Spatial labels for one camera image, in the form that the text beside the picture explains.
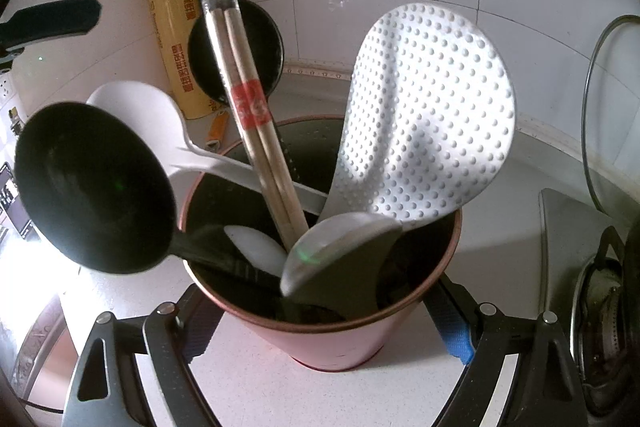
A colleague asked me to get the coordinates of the white printed soup spoon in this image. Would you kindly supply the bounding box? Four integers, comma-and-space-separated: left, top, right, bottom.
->
279, 213, 403, 320

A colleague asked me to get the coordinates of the glass pot lid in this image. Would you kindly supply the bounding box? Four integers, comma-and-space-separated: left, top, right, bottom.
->
582, 14, 640, 212

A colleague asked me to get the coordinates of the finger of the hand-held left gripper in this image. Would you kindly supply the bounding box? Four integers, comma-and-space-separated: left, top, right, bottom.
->
0, 0, 103, 56

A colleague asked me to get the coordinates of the wooden chopsticks pair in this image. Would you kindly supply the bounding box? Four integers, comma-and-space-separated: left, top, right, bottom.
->
196, 0, 311, 253

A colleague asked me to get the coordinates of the smartphone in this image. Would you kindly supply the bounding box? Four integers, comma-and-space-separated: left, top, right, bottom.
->
0, 162, 38, 240

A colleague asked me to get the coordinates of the black ladle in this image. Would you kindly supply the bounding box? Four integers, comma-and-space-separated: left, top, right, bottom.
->
14, 102, 301, 308
189, 0, 301, 188

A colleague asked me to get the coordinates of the white dotted rice paddle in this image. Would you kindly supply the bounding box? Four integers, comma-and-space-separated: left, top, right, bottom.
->
320, 3, 516, 233

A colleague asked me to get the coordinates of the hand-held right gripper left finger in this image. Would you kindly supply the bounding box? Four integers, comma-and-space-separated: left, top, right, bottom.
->
62, 286, 224, 427

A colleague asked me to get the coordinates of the yellow cling wrap roll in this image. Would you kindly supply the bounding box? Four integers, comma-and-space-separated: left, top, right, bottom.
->
141, 0, 228, 120

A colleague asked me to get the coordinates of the red cylindrical container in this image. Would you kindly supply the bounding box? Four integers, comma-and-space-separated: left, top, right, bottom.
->
177, 114, 463, 373

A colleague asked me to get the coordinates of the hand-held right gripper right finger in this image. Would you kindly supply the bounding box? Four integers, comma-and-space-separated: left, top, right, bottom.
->
424, 278, 587, 427

